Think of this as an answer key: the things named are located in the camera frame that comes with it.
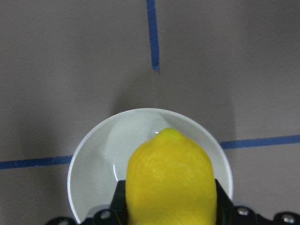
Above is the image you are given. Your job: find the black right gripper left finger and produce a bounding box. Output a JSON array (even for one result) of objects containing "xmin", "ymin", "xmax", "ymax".
[{"xmin": 48, "ymin": 180, "xmax": 128, "ymax": 225}]

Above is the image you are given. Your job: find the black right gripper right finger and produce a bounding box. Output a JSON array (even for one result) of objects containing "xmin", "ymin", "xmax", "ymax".
[{"xmin": 215, "ymin": 180, "xmax": 300, "ymax": 225}]

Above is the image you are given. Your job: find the white bowl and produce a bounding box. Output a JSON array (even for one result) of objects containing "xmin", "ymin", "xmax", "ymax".
[{"xmin": 67, "ymin": 108, "xmax": 233, "ymax": 223}]

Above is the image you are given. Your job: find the yellow lemon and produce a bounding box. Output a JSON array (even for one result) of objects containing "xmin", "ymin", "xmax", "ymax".
[{"xmin": 126, "ymin": 128, "xmax": 217, "ymax": 225}]

